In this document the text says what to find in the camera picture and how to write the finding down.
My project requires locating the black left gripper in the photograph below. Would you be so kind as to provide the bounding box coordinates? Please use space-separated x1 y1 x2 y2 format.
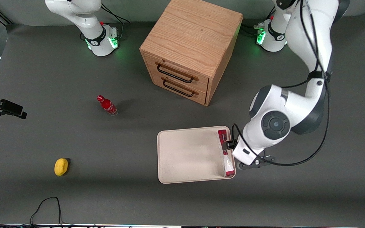
222 139 277 170

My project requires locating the red cookie box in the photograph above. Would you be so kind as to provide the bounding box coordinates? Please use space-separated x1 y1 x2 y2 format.
217 129 236 177

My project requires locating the cream rectangular tray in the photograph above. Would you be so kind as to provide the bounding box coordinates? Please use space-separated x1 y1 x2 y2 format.
157 126 236 184

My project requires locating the yellow lemon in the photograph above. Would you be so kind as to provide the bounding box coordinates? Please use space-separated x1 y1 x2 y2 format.
54 158 69 176

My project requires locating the red cola bottle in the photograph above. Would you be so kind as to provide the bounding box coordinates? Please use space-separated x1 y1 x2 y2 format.
97 95 119 116

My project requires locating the wooden drawer front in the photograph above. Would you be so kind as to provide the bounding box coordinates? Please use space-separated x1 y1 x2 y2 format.
144 52 210 93
151 71 208 106

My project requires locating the wooden drawer cabinet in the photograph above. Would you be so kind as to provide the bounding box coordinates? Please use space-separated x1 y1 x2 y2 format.
139 0 244 106

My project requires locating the dark grey table mat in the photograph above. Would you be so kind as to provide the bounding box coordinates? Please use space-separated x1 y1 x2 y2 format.
0 11 365 226

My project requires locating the black drawer handle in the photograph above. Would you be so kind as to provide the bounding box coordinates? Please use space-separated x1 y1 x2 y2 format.
157 63 194 84
163 80 196 98

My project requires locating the thin black looped cable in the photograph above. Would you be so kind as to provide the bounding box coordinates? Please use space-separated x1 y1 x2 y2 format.
30 197 75 227

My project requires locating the black frame rail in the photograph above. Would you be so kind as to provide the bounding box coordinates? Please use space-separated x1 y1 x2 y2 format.
0 5 13 26

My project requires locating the black left arm base cable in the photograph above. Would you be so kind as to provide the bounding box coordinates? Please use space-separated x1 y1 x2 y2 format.
242 24 265 38

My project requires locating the black arm base cable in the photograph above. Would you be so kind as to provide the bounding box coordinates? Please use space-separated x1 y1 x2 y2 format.
242 24 265 38
101 3 131 24

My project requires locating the black right arm base cable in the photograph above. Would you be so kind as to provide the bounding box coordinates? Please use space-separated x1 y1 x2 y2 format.
101 3 131 24

